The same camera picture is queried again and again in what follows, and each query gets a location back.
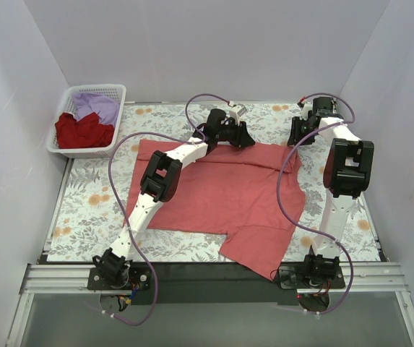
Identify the salmon pink t shirt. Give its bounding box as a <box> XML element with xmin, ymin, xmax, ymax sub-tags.
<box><xmin>125</xmin><ymin>138</ymin><xmax>306</xmax><ymax>282</ymax></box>

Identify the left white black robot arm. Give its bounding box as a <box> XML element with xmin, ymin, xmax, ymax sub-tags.
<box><xmin>92</xmin><ymin>104</ymin><xmax>255</xmax><ymax>289</ymax></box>

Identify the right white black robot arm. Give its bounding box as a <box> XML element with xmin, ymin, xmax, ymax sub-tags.
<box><xmin>287</xmin><ymin>93</ymin><xmax>374</xmax><ymax>288</ymax></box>

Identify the white plastic basket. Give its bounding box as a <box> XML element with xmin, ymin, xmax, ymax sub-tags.
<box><xmin>47</xmin><ymin>84</ymin><xmax>126</xmax><ymax>158</ymax></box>

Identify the lilac t shirt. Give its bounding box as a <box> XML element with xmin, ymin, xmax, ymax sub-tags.
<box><xmin>72</xmin><ymin>92</ymin><xmax>119</xmax><ymax>126</ymax></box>

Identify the dark red t shirt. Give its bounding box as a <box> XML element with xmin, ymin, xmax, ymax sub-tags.
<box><xmin>55</xmin><ymin>113</ymin><xmax>115</xmax><ymax>149</ymax></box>

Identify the floral table mat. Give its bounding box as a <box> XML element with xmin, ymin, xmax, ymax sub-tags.
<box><xmin>44</xmin><ymin>100</ymin><xmax>381</xmax><ymax>262</ymax></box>

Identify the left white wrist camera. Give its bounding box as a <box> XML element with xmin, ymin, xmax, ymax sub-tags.
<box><xmin>228</xmin><ymin>102</ymin><xmax>247</xmax><ymax>125</ymax></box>

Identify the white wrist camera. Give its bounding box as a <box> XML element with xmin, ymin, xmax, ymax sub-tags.
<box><xmin>297</xmin><ymin>98</ymin><xmax>313</xmax><ymax>120</ymax></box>
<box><xmin>228</xmin><ymin>102</ymin><xmax>247</xmax><ymax>125</ymax></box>

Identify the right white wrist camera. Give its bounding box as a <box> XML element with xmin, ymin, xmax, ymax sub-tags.
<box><xmin>297</xmin><ymin>98</ymin><xmax>313</xmax><ymax>120</ymax></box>

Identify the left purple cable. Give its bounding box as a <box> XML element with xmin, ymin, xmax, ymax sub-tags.
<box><xmin>107</xmin><ymin>93</ymin><xmax>236</xmax><ymax>327</ymax></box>

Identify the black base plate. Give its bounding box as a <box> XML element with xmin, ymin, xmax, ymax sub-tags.
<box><xmin>87</xmin><ymin>261</ymin><xmax>346</xmax><ymax>307</ymax></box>

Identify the aluminium frame rail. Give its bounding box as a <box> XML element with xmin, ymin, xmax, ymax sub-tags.
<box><xmin>7</xmin><ymin>262</ymin><xmax>414</xmax><ymax>346</ymax></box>

